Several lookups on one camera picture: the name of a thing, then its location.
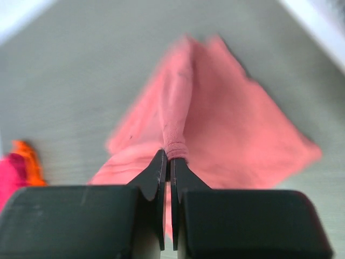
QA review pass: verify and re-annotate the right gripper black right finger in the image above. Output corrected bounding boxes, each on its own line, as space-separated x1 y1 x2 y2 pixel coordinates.
170 159 334 258

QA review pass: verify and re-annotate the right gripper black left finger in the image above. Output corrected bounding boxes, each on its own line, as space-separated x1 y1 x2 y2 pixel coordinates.
1 150 167 258

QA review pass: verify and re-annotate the salmon pink t-shirt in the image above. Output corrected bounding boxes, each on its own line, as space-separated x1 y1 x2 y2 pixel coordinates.
87 33 323 235

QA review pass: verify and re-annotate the folded orange t-shirt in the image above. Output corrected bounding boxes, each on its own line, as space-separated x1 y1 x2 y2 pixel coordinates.
12 140 47 186

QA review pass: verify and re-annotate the folded crimson t-shirt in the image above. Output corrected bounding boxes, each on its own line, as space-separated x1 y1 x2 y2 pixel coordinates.
0 153 29 211

